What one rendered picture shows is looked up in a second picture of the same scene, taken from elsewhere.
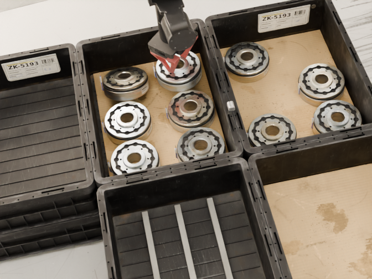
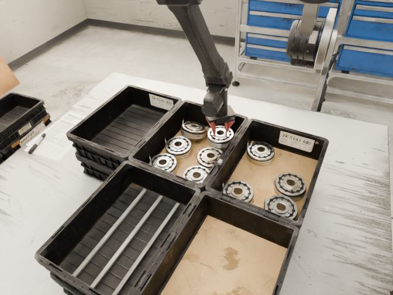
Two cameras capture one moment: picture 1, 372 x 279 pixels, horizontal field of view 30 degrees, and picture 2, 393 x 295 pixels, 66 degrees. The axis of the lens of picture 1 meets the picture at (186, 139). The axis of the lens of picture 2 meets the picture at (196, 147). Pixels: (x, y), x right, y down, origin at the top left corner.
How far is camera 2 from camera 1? 0.65 m
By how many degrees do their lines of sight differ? 26
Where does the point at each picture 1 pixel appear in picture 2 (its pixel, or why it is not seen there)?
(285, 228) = (199, 246)
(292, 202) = (216, 235)
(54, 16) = not seen: hidden behind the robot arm
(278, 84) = (268, 173)
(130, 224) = (135, 191)
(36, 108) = (152, 122)
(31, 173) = (123, 144)
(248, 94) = (247, 169)
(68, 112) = not seen: hidden behind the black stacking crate
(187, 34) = (211, 107)
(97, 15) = not seen: hidden behind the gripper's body
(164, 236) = (142, 206)
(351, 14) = (356, 170)
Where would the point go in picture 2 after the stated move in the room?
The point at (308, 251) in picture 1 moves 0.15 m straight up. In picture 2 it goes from (199, 266) to (196, 238)
